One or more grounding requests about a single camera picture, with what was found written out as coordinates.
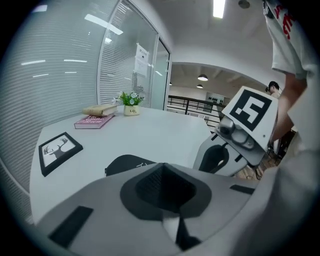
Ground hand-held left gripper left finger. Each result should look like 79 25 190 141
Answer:
33 162 181 256

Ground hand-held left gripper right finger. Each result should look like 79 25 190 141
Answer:
161 162 260 252

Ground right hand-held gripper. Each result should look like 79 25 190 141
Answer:
192 85 280 179

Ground black glasses case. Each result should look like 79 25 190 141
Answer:
104 154 159 179

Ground person's right forearm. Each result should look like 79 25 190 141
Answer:
270 71 309 144

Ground black metal railing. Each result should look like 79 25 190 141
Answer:
167 94 227 124

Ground white shelf with bottles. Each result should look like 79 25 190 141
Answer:
205 91 228 105

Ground black framed deer picture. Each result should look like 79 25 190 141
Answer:
38 131 84 178

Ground pink book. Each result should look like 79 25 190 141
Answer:
73 114 116 130

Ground glass door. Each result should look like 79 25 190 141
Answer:
151 37 172 111

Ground potted plant in cream pot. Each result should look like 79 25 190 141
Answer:
117 91 145 117

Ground beige book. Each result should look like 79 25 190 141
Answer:
81 104 119 118

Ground paper notices on glass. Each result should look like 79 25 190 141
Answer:
133 42 150 78

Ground rectangular ceiling light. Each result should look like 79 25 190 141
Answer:
212 0 226 19

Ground glass partition with blinds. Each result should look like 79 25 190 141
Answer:
0 0 160 193

